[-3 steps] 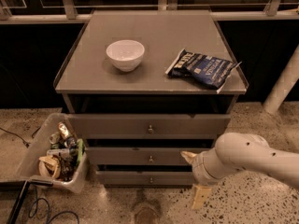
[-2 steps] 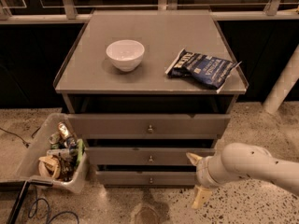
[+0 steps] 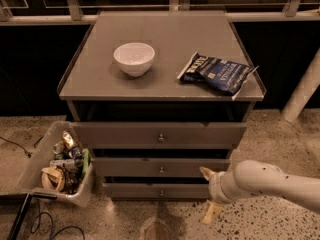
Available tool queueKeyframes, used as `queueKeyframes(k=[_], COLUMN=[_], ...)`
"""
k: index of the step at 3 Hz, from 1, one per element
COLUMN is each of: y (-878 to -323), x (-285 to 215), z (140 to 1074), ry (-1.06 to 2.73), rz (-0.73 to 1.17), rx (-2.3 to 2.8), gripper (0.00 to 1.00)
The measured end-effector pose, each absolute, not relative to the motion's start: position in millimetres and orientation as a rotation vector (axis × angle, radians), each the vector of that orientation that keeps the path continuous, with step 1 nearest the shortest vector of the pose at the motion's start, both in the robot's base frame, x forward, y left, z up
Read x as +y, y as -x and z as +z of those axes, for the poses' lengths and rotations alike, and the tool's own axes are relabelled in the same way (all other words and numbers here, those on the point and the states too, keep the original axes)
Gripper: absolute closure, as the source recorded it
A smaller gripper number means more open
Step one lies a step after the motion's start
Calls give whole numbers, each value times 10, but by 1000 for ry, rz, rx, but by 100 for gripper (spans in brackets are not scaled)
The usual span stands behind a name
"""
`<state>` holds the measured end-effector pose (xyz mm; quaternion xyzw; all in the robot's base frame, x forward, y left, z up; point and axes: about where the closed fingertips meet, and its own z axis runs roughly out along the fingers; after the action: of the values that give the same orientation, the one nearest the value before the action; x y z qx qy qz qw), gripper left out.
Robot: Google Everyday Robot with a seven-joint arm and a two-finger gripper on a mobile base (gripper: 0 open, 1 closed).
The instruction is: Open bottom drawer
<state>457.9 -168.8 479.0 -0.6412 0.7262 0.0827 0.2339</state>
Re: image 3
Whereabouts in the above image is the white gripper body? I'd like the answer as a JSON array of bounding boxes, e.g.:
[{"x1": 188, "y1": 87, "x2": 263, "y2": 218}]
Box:
[{"x1": 209, "y1": 172, "x2": 235, "y2": 204}]

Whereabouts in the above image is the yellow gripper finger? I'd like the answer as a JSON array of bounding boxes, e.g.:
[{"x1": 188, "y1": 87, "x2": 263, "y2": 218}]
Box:
[
  {"x1": 202, "y1": 200, "x2": 223, "y2": 224},
  {"x1": 199, "y1": 166, "x2": 215, "y2": 181}
]

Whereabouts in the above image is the grey bottom drawer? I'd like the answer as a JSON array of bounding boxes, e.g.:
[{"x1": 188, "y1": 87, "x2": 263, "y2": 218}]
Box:
[{"x1": 103, "y1": 183, "x2": 209, "y2": 200}]

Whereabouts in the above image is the grey drawer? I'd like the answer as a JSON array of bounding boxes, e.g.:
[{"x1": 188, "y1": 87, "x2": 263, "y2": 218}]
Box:
[
  {"x1": 72, "y1": 122, "x2": 247, "y2": 149},
  {"x1": 103, "y1": 183, "x2": 209, "y2": 200},
  {"x1": 92, "y1": 158, "x2": 230, "y2": 178}
]

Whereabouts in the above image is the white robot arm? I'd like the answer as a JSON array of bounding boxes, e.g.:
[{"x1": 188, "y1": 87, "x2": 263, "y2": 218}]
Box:
[{"x1": 199, "y1": 160, "x2": 320, "y2": 224}]

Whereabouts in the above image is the grey drawer cabinet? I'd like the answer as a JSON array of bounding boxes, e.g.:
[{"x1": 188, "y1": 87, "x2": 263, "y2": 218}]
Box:
[{"x1": 58, "y1": 11, "x2": 265, "y2": 184}]

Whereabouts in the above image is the grey middle drawer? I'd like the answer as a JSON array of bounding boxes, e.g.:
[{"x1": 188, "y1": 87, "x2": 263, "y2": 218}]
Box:
[{"x1": 92, "y1": 158, "x2": 230, "y2": 178}]

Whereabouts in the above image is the grey top drawer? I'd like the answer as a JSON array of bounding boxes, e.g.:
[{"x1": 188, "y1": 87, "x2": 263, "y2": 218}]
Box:
[{"x1": 72, "y1": 122, "x2": 247, "y2": 149}]

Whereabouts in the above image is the blue chip bag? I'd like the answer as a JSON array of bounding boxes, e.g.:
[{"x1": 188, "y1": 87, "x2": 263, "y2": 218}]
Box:
[{"x1": 177, "y1": 52, "x2": 257, "y2": 99}]

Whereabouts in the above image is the green bottle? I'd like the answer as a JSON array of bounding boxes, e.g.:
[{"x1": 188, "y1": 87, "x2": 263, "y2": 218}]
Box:
[{"x1": 81, "y1": 148, "x2": 91, "y2": 179}]

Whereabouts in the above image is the white ceramic bowl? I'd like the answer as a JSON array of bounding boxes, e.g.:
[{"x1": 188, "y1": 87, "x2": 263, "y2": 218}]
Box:
[{"x1": 113, "y1": 42, "x2": 155, "y2": 77}]

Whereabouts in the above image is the white diagonal pillar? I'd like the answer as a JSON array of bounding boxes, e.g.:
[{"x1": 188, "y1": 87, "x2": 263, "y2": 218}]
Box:
[{"x1": 281, "y1": 48, "x2": 320, "y2": 122}]

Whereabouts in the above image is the clear plastic bin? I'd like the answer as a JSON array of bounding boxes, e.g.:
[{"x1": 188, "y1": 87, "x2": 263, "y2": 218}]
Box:
[{"x1": 18, "y1": 121, "x2": 94, "y2": 207}]

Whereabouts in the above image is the brown white can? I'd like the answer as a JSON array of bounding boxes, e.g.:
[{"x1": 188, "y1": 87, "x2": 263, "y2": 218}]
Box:
[{"x1": 62, "y1": 131, "x2": 81, "y2": 157}]

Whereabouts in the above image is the silver can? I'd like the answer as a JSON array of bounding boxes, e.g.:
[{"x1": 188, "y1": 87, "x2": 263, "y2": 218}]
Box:
[{"x1": 52, "y1": 141, "x2": 65, "y2": 154}]

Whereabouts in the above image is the tan crumpled bag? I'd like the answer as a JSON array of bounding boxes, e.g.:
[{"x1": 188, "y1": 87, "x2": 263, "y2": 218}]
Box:
[{"x1": 41, "y1": 166, "x2": 65, "y2": 192}]

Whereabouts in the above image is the black metal bar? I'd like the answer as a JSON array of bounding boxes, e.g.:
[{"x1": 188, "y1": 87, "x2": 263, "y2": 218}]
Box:
[{"x1": 6, "y1": 193, "x2": 32, "y2": 240}]

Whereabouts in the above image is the black floor cable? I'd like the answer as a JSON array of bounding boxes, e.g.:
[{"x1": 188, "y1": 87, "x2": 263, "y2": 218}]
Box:
[{"x1": 0, "y1": 135, "x2": 44, "y2": 159}]

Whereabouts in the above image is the blue floor cable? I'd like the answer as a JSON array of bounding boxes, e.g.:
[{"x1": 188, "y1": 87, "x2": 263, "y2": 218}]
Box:
[{"x1": 29, "y1": 198, "x2": 86, "y2": 240}]

